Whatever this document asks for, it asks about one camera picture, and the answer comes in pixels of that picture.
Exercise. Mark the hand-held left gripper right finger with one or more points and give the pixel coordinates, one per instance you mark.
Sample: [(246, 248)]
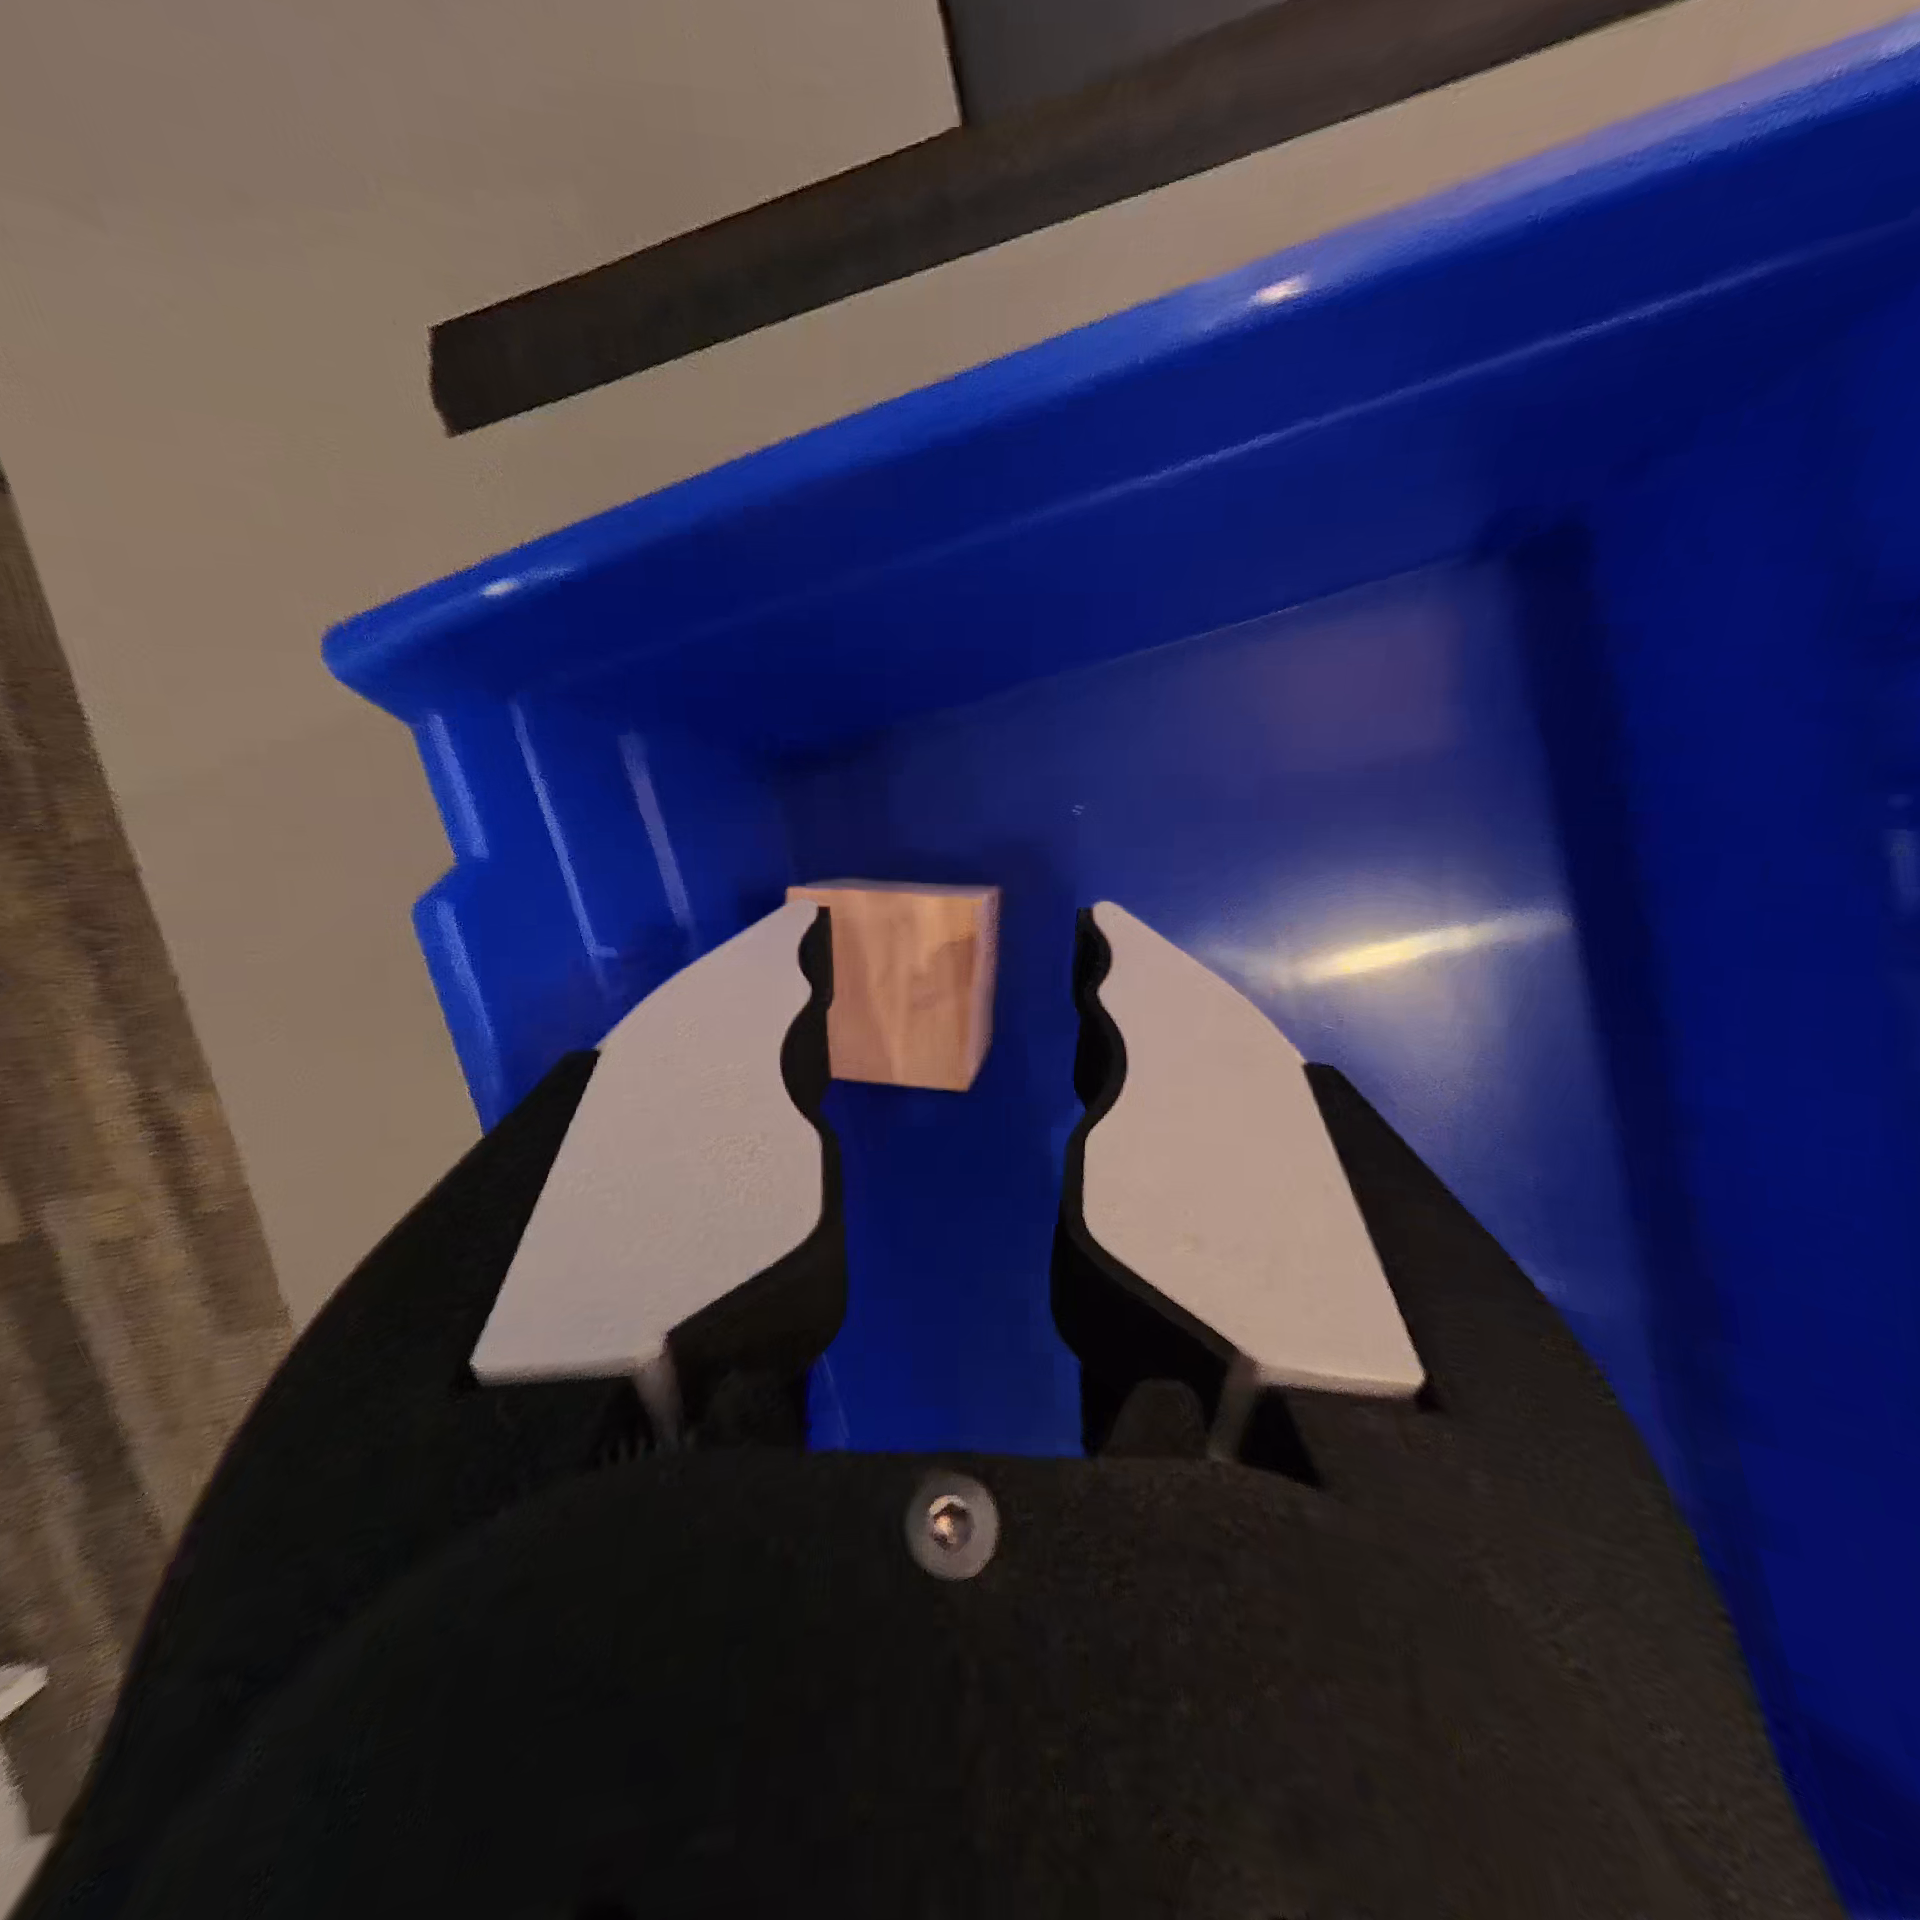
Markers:
[(1245, 1184)]

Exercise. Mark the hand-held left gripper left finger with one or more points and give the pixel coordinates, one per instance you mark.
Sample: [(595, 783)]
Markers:
[(645, 1184)]

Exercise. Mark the wooden cube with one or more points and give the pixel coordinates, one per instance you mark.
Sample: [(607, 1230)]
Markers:
[(902, 990)]

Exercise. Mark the blue plastic bin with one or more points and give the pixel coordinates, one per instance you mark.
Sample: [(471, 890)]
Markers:
[(1349, 674)]

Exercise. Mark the black strip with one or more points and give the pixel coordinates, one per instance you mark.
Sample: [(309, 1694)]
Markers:
[(750, 271)]

